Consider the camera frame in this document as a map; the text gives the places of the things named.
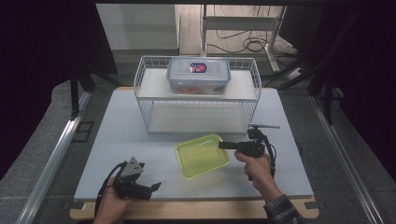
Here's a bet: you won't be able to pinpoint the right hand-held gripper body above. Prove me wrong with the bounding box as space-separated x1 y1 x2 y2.
234 123 281 159

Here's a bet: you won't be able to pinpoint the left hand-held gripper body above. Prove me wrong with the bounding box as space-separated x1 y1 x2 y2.
112 157 148 201

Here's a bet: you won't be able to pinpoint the green plastic container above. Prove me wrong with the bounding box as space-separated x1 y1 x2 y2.
176 133 231 180

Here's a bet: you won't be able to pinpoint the white wire rack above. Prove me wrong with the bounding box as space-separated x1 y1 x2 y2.
133 55 262 135

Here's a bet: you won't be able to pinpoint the clear container with blue lid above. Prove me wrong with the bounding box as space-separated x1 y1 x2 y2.
165 56 232 96

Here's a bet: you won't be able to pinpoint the person's right hand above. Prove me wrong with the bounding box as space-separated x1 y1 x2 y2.
233 151 283 205

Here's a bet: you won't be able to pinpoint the person's left hand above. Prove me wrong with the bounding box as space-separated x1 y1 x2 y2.
92 176 135 224

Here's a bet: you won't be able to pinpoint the wooden board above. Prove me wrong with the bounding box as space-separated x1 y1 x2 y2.
69 86 320 220

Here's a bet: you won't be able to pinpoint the white power strip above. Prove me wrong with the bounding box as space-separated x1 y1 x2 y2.
287 66 305 81

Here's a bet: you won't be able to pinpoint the black stand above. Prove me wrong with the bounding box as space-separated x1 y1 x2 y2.
69 60 123 121
307 60 344 125

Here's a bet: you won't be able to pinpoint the black curtain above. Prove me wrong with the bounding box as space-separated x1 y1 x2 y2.
0 3 120 182
278 4 396 183

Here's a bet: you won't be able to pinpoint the black cable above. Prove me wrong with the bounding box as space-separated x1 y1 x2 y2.
261 133 278 180
94 161 129 217

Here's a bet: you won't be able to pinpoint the aluminium rail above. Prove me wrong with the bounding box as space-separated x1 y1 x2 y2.
309 94 379 224
15 91 93 224

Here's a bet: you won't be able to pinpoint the black floor cables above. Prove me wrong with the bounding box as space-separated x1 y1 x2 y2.
206 5 301 56

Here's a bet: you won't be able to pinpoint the white desk frame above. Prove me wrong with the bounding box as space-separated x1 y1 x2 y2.
200 4 288 73

